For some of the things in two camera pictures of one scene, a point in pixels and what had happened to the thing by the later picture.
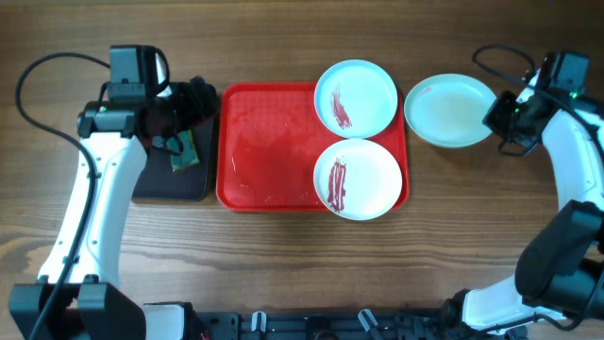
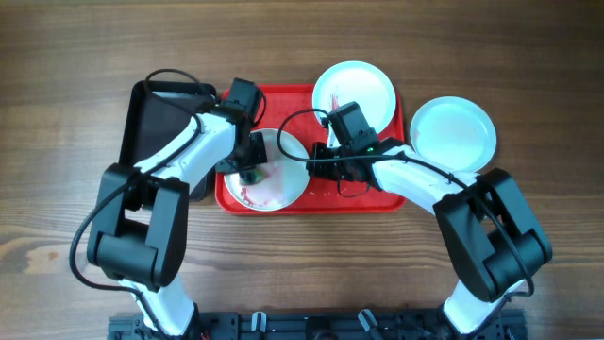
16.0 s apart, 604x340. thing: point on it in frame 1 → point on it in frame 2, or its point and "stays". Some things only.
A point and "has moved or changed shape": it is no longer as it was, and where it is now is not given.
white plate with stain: (358, 179) → (287, 178)
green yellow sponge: (189, 155) has moved or changed shape
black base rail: (355, 325) stays
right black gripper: (499, 115) → (320, 169)
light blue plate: (447, 110) has moved or changed shape
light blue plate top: (356, 99) stays
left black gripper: (195, 110) → (260, 157)
